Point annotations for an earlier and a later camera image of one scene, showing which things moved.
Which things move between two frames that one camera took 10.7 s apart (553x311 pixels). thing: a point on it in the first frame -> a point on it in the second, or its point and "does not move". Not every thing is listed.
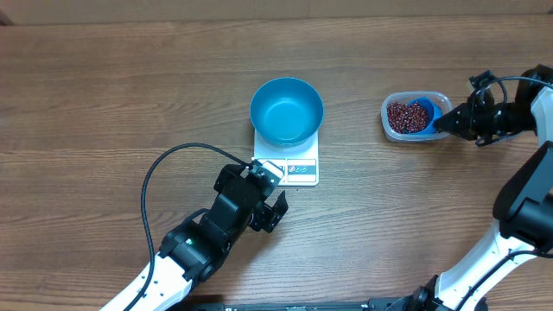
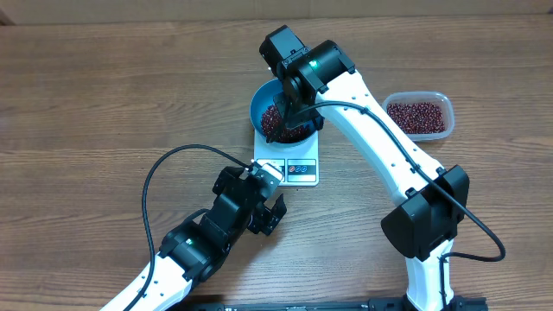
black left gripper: x=269 y=215 does not move
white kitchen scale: x=300 y=165 does not move
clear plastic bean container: x=409 y=116 does not move
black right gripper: x=469 y=124 -> x=289 y=110
